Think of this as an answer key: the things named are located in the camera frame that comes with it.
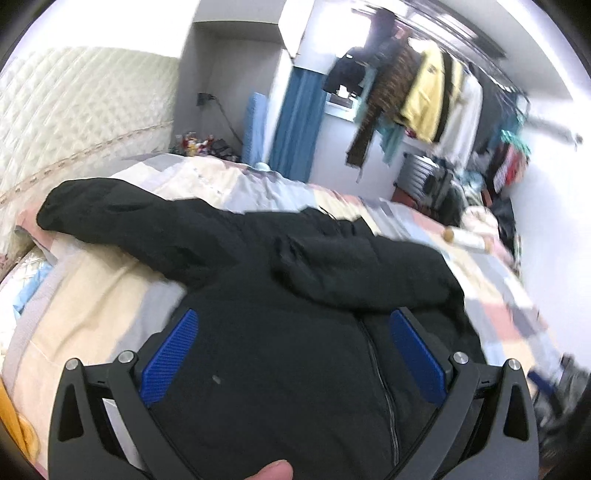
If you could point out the patchwork quilt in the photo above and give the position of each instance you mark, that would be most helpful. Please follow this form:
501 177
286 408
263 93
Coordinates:
115 295

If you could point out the pile of clothes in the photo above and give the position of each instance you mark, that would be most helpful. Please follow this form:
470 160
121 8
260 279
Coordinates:
480 207

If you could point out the brown patterned hanging garment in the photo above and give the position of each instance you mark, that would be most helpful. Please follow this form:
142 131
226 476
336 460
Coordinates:
378 101

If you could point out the cluster of small bottles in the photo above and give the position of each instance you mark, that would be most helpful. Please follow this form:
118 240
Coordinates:
198 145

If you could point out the grey ribbed suitcase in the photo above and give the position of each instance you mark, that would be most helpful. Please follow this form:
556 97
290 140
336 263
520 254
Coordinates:
415 177

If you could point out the cream quilted headboard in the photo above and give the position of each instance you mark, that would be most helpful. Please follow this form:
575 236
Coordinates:
69 115

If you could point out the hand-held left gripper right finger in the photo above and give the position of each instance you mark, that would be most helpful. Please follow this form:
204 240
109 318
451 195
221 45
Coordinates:
415 355

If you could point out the teal clip hanger with socks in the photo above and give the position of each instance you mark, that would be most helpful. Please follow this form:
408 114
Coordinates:
510 157

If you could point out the cream quilted mattress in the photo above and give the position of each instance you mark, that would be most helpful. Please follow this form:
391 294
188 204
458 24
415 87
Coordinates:
14 277

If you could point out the black wall charger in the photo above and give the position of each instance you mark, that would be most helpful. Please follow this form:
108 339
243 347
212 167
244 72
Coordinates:
205 99

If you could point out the white hanging hoodie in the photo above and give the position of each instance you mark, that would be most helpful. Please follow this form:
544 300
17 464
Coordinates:
464 115

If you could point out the dark grey hanging garment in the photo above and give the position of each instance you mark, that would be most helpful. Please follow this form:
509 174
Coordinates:
491 115

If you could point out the blue curtain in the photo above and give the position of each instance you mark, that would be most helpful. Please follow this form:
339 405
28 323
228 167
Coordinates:
295 129

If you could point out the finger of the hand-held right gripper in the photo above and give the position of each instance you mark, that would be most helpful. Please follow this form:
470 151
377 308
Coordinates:
542 382

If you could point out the light blue upright board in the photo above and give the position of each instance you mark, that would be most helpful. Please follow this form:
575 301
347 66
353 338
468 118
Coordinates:
255 129

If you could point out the yellow hanging jacket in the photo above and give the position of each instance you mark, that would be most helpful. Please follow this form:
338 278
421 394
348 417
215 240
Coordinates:
427 97

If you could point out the light blue cloth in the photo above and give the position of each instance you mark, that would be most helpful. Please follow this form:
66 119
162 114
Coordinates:
30 293

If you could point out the teal hanging garment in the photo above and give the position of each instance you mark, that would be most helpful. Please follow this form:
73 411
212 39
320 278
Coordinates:
392 138

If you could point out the white cylindrical bottle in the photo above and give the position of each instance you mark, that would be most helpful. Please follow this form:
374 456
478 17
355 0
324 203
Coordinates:
466 239

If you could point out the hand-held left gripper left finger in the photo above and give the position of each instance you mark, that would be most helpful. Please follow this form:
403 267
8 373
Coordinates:
168 355

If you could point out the black hanging jacket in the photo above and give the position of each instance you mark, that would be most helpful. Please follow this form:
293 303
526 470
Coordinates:
346 71

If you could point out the black jacket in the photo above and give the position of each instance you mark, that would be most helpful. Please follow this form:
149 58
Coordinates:
277 323
346 71

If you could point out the person's left hand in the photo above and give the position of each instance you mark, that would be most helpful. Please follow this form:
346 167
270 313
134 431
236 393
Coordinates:
272 471

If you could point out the yellow pillow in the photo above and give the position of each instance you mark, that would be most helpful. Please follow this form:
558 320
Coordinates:
14 424

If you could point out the metal clothes rack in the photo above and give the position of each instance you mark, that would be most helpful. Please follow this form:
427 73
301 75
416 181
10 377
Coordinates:
480 50

